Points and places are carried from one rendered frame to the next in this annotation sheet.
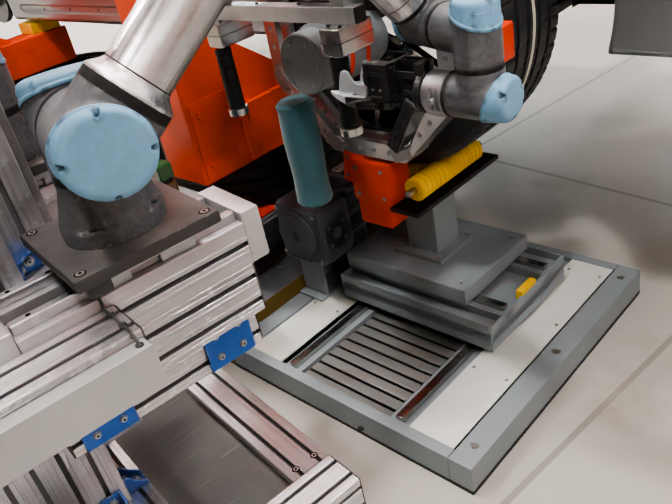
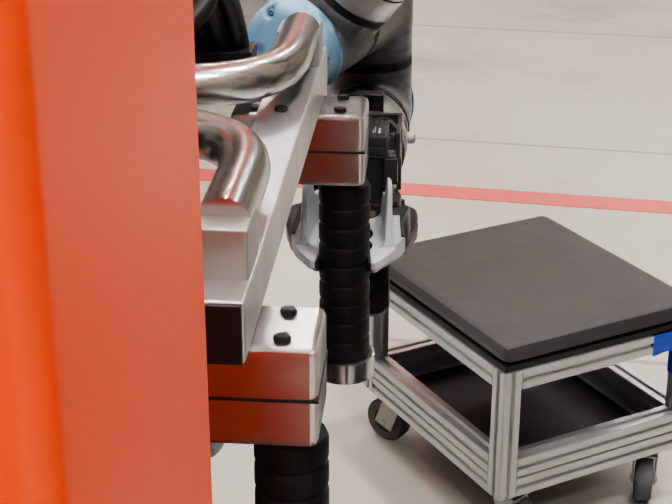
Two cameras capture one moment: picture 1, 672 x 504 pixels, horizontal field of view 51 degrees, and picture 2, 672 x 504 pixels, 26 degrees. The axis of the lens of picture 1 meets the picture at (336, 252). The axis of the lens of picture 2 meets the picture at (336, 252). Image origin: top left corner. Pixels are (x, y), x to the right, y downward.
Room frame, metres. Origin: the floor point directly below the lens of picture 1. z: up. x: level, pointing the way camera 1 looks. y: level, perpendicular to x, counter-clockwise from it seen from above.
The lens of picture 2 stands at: (1.92, 0.59, 1.24)
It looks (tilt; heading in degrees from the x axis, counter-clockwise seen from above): 23 degrees down; 226
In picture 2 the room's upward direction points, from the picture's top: straight up
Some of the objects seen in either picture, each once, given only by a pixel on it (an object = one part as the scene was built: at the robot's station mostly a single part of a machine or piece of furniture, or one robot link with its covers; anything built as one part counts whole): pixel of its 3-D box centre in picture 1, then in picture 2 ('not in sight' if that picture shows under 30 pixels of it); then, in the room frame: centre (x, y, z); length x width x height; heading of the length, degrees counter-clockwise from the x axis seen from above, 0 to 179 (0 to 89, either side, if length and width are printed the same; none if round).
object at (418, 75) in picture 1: (402, 83); (357, 163); (1.16, -0.17, 0.86); 0.12 x 0.08 x 0.09; 41
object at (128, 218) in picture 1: (104, 192); not in sight; (0.93, 0.30, 0.87); 0.15 x 0.15 x 0.10
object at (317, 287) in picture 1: (350, 221); not in sight; (1.83, -0.06, 0.26); 0.42 x 0.18 x 0.35; 131
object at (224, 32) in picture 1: (229, 29); (226, 369); (1.54, 0.12, 0.93); 0.09 x 0.05 x 0.05; 131
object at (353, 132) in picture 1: (345, 94); (344, 273); (1.26, -0.08, 0.83); 0.04 x 0.04 x 0.16
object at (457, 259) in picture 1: (430, 213); not in sight; (1.65, -0.27, 0.32); 0.40 x 0.30 x 0.28; 41
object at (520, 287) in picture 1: (449, 275); not in sight; (1.62, -0.30, 0.13); 0.50 x 0.36 x 0.10; 41
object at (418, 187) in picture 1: (445, 168); not in sight; (1.52, -0.30, 0.51); 0.29 x 0.06 x 0.06; 131
